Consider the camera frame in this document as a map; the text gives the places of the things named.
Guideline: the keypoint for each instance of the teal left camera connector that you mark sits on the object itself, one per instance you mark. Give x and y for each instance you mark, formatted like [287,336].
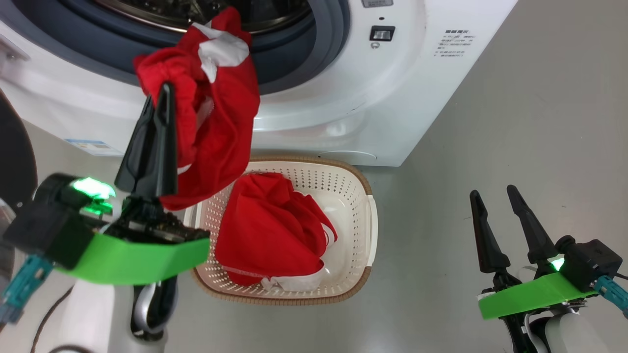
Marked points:
[24,284]

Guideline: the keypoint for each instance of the black round glass washer door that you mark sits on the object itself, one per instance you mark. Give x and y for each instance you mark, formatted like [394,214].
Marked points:
[17,147]

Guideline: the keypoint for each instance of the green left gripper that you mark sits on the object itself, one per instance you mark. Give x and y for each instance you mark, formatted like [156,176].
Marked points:
[137,257]

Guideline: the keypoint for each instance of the red garment with white trim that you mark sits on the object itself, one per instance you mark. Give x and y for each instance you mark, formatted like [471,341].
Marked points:
[270,230]

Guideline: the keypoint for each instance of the red garment with white stripes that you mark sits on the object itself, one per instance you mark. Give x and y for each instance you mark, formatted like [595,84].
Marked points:
[230,137]

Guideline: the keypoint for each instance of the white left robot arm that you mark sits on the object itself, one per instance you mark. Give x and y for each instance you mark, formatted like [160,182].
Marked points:
[93,318]

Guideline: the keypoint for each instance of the stainless steel washer drum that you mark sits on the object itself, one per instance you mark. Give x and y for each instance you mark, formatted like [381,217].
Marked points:
[274,14]

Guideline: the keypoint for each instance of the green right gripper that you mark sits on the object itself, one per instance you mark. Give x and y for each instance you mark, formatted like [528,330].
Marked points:
[535,294]

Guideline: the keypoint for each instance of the teal right camera connector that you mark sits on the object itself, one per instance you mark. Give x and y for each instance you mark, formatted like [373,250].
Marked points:
[612,294]

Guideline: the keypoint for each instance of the grey warning sticker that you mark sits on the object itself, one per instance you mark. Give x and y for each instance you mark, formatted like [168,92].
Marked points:
[378,3]

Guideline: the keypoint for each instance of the cream perforated laundry basket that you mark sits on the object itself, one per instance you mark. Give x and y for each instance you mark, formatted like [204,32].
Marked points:
[353,220]

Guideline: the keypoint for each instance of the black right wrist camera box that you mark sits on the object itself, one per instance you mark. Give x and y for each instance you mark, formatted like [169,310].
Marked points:
[588,262]

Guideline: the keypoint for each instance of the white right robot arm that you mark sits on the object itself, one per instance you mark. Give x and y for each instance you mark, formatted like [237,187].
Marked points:
[574,333]

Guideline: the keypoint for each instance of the white front-load washing machine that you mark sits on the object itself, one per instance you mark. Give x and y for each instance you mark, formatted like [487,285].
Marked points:
[417,98]

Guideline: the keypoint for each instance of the black door latch socket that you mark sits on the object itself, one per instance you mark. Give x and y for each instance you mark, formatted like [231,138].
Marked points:
[382,33]

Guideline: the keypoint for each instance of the blue energy label sticker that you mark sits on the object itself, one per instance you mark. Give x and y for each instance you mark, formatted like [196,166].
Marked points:
[91,146]

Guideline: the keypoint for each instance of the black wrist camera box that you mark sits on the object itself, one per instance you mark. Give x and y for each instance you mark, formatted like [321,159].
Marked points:
[49,230]
[588,262]

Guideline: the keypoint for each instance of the teal camera connector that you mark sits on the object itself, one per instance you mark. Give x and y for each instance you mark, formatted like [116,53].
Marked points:
[24,284]
[612,294]

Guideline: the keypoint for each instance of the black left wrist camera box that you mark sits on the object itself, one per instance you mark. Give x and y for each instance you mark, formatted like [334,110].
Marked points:
[49,230]

